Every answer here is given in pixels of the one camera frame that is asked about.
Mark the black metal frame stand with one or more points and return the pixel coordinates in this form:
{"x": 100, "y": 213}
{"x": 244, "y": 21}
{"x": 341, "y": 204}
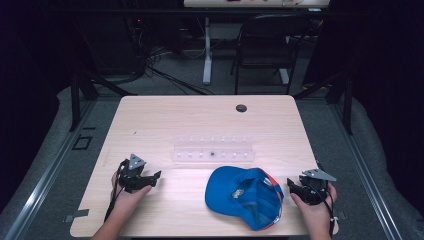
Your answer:
{"x": 343, "y": 93}
{"x": 80, "y": 90}

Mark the black folding chair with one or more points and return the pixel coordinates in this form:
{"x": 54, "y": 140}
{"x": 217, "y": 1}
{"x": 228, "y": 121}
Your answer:
{"x": 266, "y": 43}

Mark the person's left hand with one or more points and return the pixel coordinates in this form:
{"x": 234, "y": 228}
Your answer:
{"x": 125, "y": 201}

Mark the blue baseball cap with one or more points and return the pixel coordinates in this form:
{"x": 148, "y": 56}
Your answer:
{"x": 233, "y": 196}

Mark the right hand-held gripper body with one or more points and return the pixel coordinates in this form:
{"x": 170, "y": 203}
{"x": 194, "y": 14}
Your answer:
{"x": 315, "y": 188}

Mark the white desk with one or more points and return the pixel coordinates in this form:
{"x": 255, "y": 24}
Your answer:
{"x": 207, "y": 50}

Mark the grey tape strip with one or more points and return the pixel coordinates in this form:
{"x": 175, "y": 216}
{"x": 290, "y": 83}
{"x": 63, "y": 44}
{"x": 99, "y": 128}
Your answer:
{"x": 76, "y": 215}

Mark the person's right hand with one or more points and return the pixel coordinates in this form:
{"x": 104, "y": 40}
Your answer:
{"x": 318, "y": 215}

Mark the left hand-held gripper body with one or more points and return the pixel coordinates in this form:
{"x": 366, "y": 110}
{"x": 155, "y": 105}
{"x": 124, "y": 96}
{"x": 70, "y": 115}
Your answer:
{"x": 133, "y": 176}

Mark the dark round table grommet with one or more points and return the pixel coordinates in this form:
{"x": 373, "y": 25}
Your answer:
{"x": 241, "y": 108}

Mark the aluminium floor rail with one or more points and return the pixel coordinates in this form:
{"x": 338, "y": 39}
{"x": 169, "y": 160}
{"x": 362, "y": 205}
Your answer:
{"x": 365, "y": 173}
{"x": 43, "y": 180}

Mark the clear acrylic rack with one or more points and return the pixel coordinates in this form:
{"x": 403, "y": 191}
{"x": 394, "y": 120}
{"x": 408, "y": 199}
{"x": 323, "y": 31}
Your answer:
{"x": 213, "y": 150}

